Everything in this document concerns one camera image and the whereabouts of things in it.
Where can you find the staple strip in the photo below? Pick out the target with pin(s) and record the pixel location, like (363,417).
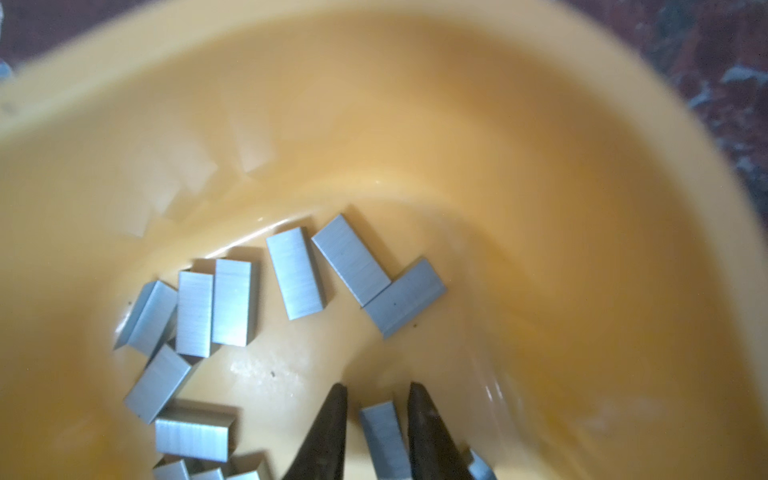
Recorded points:
(384,438)
(351,260)
(405,298)
(232,304)
(296,273)

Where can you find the yellow plastic tray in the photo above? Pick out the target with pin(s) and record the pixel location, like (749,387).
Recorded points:
(605,313)

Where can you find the staple strip in tray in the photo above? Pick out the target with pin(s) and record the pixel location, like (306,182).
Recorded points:
(232,304)
(351,260)
(405,298)
(296,273)

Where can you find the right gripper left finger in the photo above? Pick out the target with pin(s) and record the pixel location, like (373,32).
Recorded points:
(322,453)

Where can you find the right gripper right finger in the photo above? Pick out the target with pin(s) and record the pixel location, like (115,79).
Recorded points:
(432,451)

